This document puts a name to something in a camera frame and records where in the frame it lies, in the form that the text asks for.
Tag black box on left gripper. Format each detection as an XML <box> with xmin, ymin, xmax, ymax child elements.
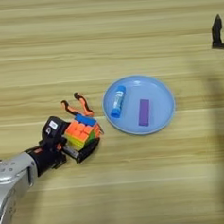
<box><xmin>41</xmin><ymin>114</ymin><xmax>73</xmax><ymax>146</ymax></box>

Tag purple rectangular block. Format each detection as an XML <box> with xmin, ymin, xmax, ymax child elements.
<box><xmin>136</xmin><ymin>98</ymin><xmax>152</xmax><ymax>129</ymax></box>

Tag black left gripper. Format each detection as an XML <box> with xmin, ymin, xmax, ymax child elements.
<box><xmin>24</xmin><ymin>132</ymin><xmax>104</xmax><ymax>179</ymax></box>

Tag multicoloured puzzle cube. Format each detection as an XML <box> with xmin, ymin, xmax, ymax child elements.
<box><xmin>62</xmin><ymin>112</ymin><xmax>105</xmax><ymax>152</ymax></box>

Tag blue glue stick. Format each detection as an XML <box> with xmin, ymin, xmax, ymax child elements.
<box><xmin>109</xmin><ymin>84</ymin><xmax>129</xmax><ymax>120</ymax></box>

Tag round blue plate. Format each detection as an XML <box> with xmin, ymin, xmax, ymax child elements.
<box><xmin>100</xmin><ymin>72</ymin><xmax>178</xmax><ymax>138</ymax></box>

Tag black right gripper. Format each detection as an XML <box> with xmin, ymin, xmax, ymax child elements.
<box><xmin>209</xmin><ymin>13</ymin><xmax>224</xmax><ymax>56</ymax></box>

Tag orange and black pliers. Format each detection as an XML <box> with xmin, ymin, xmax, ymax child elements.
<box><xmin>60</xmin><ymin>91</ymin><xmax>95</xmax><ymax>119</ymax></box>

